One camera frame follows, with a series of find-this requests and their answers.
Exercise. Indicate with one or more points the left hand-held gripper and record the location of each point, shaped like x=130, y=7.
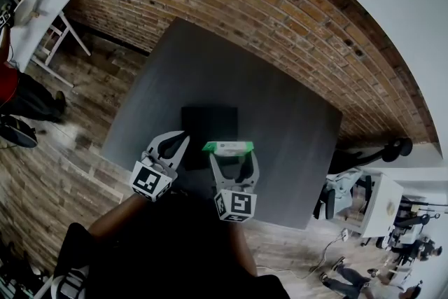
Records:
x=148, y=180

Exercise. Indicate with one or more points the person's right forearm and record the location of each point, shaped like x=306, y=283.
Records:
x=243, y=248

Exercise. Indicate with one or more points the black round base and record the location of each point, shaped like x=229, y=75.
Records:
x=17, y=133

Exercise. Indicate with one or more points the white cloth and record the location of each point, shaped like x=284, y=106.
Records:
x=344, y=185

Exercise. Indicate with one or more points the green and white packet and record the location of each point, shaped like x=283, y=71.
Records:
x=227, y=147

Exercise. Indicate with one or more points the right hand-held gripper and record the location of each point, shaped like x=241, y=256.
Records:
x=236, y=204

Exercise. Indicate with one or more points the white side table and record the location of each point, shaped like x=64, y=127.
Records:
x=31, y=31

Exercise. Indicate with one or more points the black box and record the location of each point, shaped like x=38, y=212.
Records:
x=210, y=122

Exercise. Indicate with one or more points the white desk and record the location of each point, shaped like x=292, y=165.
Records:
x=383, y=203

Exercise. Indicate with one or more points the person's left forearm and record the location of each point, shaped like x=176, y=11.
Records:
x=119, y=217

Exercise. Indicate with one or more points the person's black clothing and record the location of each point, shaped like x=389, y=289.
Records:
x=168, y=248

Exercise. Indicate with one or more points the person's white shoe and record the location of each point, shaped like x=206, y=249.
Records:
x=68, y=285

